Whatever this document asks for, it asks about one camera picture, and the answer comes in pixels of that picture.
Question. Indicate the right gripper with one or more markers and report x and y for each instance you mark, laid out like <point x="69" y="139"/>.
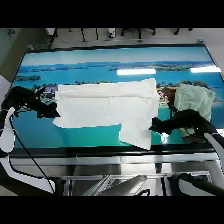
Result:
<point x="161" y="126"/>

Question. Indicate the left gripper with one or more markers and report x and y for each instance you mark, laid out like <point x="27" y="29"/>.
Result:
<point x="49" y="111"/>

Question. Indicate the white shirt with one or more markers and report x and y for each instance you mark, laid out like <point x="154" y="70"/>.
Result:
<point x="106" y="106"/>

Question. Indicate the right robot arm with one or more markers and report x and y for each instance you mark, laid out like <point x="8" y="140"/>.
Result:
<point x="216" y="143"/>

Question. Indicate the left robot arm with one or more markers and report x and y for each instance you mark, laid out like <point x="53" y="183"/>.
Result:
<point x="6" y="133"/>

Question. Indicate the brown garment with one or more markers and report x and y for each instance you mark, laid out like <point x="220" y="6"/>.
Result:
<point x="169" y="94"/>

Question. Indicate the pale green garment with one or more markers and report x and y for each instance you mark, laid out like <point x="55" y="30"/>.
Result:
<point x="195" y="98"/>

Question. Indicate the black office chair base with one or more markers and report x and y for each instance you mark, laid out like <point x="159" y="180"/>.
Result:
<point x="138" y="31"/>

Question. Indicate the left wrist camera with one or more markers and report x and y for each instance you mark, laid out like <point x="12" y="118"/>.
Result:
<point x="40" y="93"/>

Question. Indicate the silver frame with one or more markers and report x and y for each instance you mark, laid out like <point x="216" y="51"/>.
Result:
<point x="110" y="166"/>

